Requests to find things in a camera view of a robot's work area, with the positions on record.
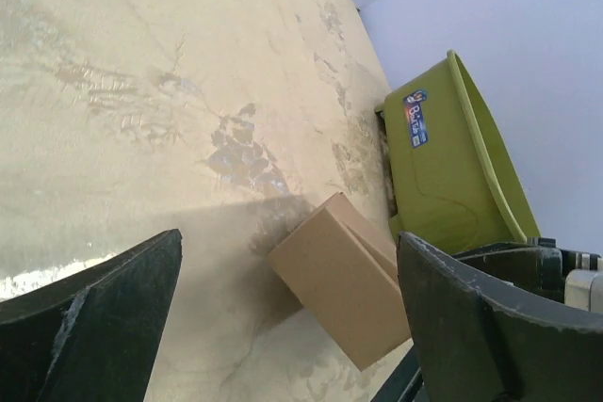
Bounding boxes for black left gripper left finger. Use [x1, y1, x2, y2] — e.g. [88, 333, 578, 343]
[1, 229, 182, 401]

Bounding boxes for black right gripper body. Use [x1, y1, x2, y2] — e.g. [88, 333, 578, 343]
[528, 237, 602, 313]

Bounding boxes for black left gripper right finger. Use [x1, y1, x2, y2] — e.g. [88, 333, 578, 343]
[397, 233, 602, 401]

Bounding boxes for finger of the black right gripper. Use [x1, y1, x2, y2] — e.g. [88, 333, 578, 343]
[454, 242, 565, 303]

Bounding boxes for olive green plastic basket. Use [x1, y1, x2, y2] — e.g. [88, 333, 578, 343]
[375, 50, 540, 254]

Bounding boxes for brown cardboard box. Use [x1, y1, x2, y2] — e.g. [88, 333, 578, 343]
[268, 192, 411, 370]

